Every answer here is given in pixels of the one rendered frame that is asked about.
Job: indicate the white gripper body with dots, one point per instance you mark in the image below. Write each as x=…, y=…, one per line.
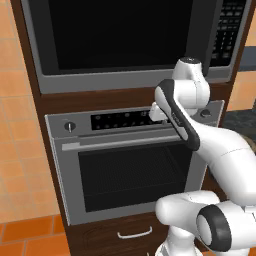
x=156, y=112

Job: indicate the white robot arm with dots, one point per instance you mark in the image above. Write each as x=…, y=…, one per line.
x=230, y=156

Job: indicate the oven door with window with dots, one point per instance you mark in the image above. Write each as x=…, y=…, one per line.
x=133, y=176

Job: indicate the grey microwave oven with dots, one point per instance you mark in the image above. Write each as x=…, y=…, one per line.
x=220, y=71

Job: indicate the black glass microwave door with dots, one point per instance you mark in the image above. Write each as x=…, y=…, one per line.
x=120, y=33

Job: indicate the dark round oven knob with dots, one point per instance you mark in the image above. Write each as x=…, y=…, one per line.
x=69, y=126
x=205, y=113

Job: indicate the dark wood cupboard tower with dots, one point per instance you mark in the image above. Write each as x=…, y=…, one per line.
x=100, y=100

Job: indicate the steel built-in oven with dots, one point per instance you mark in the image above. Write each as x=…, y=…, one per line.
x=60, y=116

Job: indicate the dark wood drawer front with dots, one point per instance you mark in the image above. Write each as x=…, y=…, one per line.
x=100, y=238

